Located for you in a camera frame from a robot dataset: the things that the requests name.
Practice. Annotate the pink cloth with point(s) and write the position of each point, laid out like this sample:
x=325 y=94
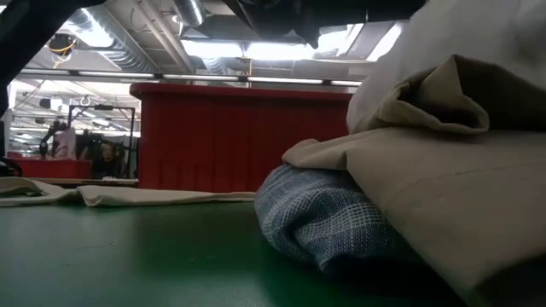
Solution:
x=66 y=143

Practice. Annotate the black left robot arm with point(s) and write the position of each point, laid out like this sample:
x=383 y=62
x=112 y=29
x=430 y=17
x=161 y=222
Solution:
x=25 y=34

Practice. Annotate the silver ventilation duct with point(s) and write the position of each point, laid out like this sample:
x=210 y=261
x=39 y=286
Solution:
x=189 y=12

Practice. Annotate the blue striped garment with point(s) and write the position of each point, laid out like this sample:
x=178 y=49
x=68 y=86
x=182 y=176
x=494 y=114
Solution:
x=320 y=217

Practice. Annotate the red plastic laundry bin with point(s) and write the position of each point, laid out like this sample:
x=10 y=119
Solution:
x=234 y=140

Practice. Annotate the background black robot arm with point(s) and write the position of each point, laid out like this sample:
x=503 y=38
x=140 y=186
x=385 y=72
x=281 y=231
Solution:
x=44 y=143

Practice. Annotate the black yellow ceiling reel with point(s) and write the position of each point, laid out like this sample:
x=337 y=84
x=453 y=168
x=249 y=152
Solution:
x=62 y=44

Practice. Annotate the green table mat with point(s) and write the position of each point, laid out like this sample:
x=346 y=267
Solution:
x=128 y=256

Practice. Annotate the light wooden desk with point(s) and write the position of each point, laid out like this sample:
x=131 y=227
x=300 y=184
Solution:
x=85 y=182

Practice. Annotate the large white shirt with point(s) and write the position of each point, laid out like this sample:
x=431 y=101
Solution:
x=469 y=34

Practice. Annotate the background red bin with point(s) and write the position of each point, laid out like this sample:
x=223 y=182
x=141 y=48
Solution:
x=51 y=168

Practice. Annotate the hanging strip light bar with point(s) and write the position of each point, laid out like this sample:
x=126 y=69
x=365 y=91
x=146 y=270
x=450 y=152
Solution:
x=200 y=77

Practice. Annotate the person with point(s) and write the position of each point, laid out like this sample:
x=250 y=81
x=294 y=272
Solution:
x=106 y=160

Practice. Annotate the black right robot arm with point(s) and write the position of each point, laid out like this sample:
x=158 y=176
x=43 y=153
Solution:
x=396 y=8

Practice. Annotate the beige trousers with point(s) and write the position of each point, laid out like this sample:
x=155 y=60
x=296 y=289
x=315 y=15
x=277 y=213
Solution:
x=460 y=192

